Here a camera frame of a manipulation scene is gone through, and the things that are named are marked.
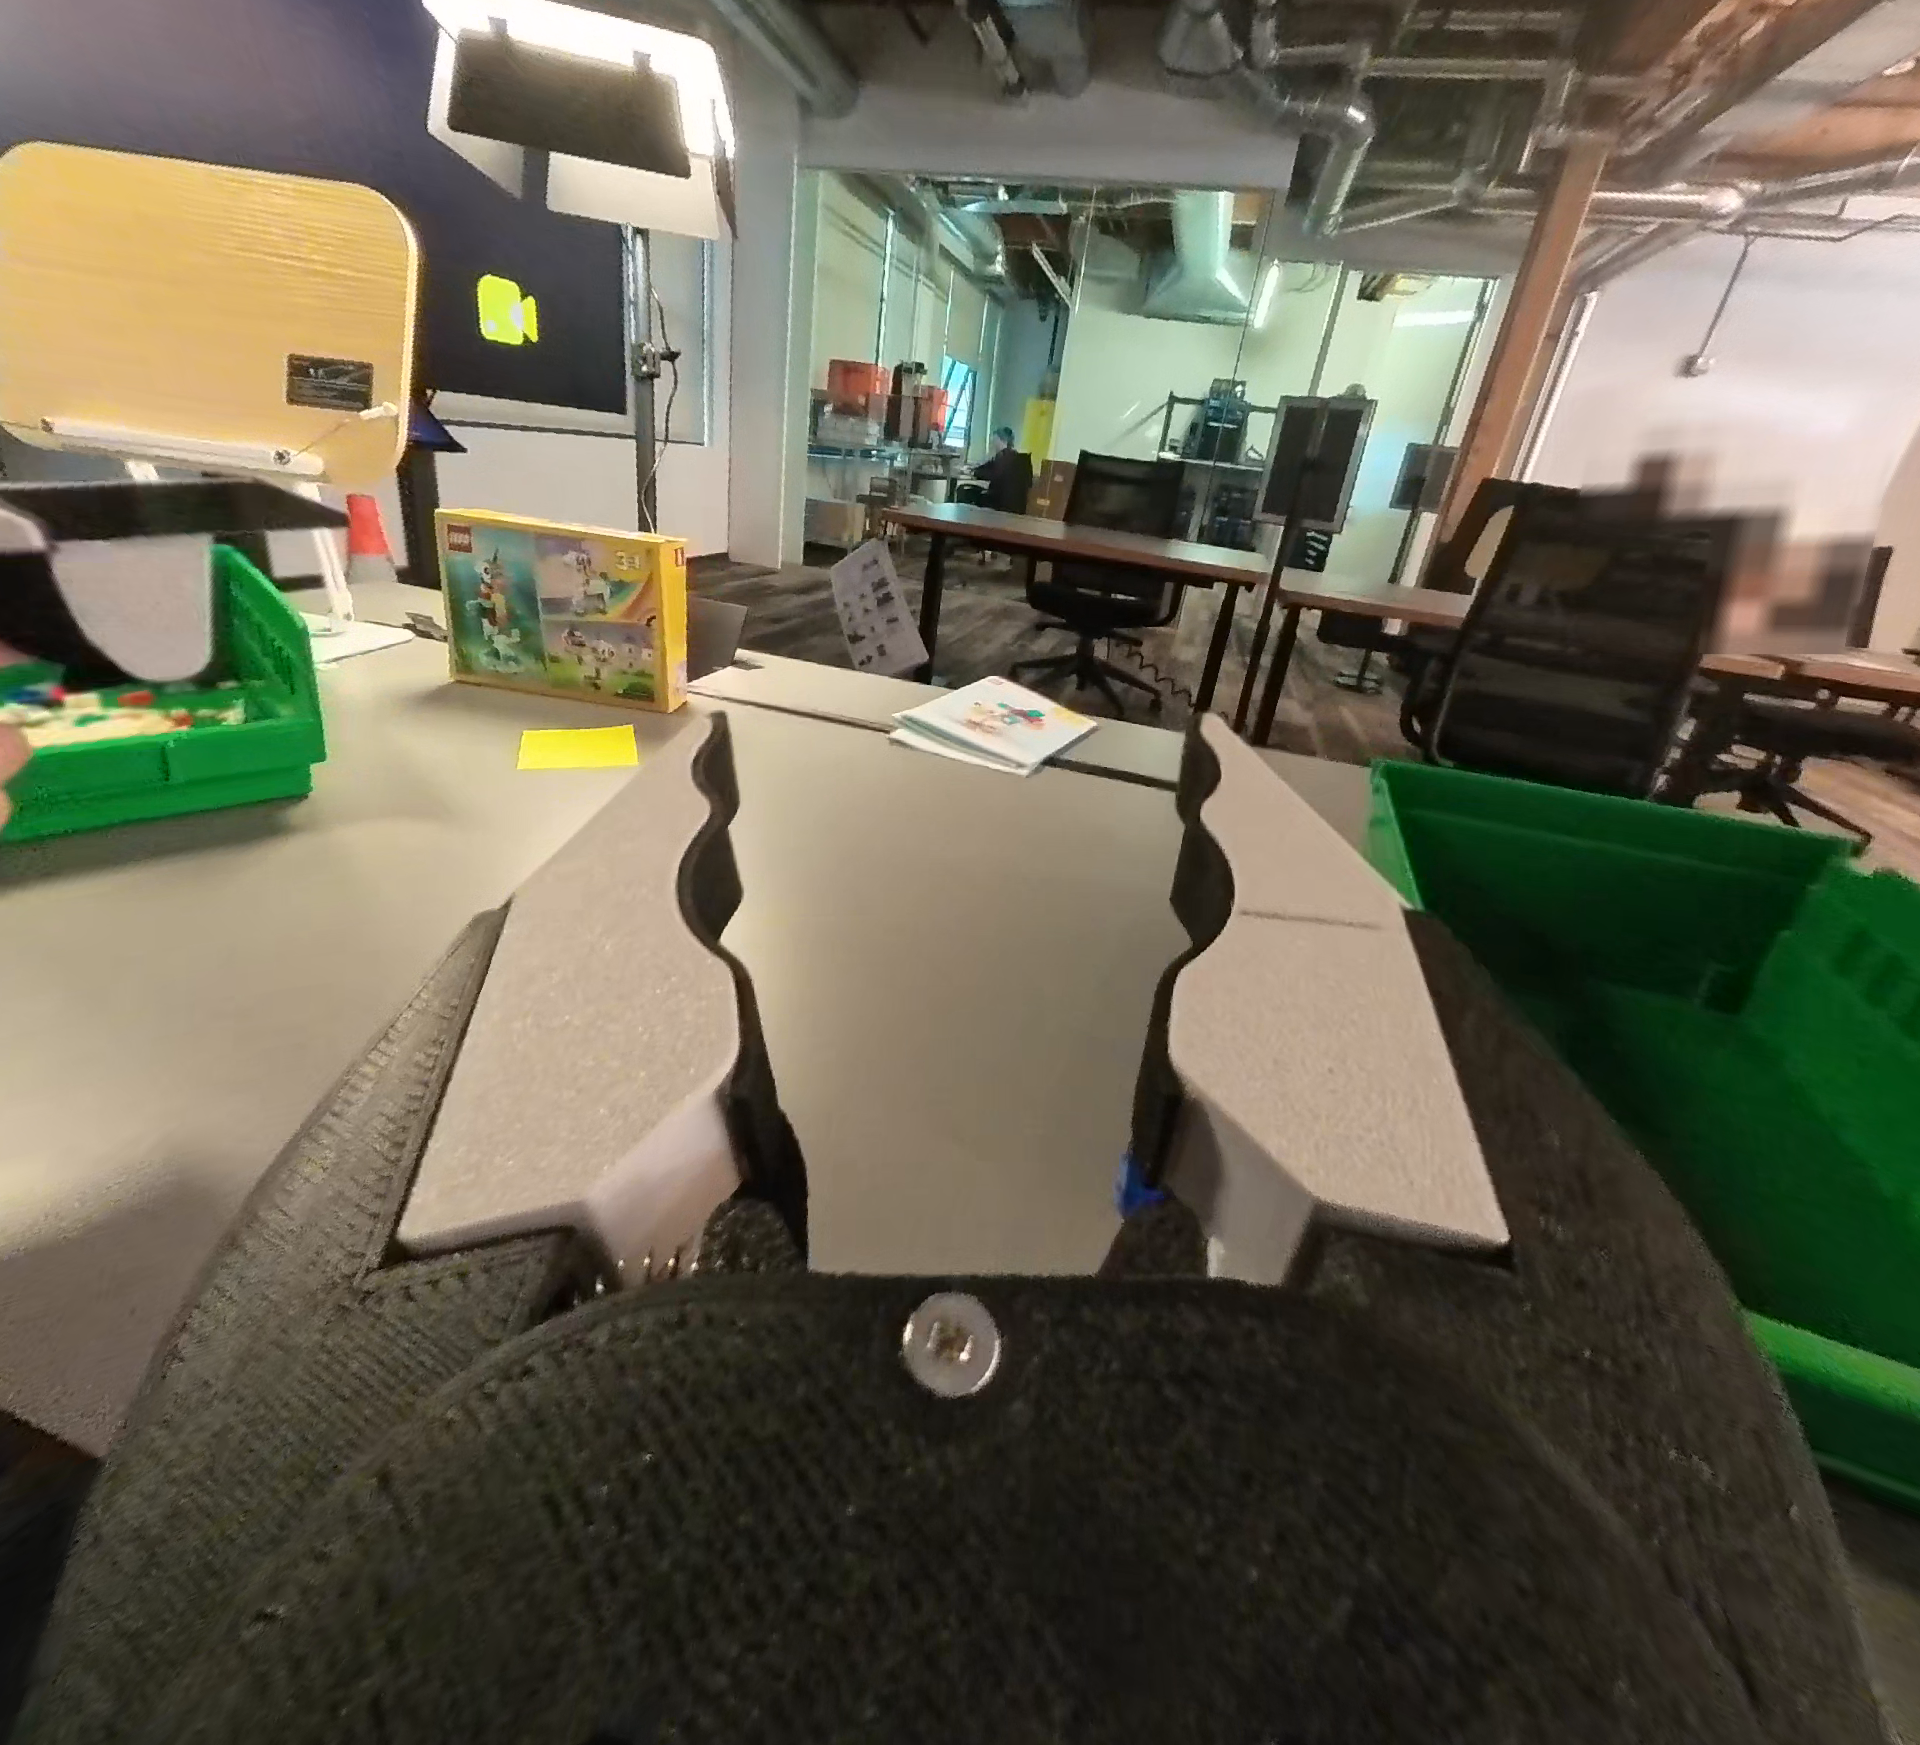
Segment wooden table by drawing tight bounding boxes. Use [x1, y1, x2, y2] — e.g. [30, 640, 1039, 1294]
[1656, 646, 1920, 851]

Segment brown table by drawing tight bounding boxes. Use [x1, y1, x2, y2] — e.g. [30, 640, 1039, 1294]
[1273, 571, 1487, 747]
[881, 502, 1278, 716]

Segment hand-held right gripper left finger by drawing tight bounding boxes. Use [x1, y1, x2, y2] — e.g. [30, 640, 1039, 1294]
[396, 710, 812, 1280]

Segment wooden book stand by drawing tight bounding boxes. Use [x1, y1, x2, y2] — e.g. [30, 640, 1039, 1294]
[0, 142, 421, 662]

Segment printed paper sheet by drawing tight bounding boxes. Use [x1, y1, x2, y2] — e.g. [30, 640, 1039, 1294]
[828, 537, 931, 685]

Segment large dark monitor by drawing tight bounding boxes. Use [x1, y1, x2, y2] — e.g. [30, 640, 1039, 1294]
[0, 0, 633, 420]

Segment green plastic bin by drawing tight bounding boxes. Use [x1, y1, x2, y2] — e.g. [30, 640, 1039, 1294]
[0, 544, 330, 848]
[1362, 757, 1920, 1510]

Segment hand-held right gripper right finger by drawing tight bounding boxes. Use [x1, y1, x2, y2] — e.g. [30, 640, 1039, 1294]
[1102, 715, 1512, 1285]

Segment black screen on stand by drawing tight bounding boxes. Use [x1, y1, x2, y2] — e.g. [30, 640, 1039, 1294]
[1255, 393, 1379, 745]

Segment storage shelves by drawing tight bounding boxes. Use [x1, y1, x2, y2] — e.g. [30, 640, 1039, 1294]
[808, 356, 976, 549]

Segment studio light panel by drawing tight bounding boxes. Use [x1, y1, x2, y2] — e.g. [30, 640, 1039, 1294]
[418, 0, 741, 245]

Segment pile of toy bricks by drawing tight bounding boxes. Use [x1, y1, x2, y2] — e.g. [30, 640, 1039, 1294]
[0, 680, 251, 753]

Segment instruction booklet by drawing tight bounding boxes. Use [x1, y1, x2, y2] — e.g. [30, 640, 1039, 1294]
[889, 673, 1102, 779]

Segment black light stand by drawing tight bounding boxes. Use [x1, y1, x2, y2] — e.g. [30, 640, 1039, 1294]
[620, 225, 679, 536]

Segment yellow toy set box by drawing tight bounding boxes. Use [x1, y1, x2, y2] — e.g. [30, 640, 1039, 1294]
[432, 507, 693, 718]

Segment black office chair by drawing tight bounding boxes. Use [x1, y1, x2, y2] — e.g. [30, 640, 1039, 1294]
[1401, 477, 1745, 803]
[1025, 451, 1187, 722]

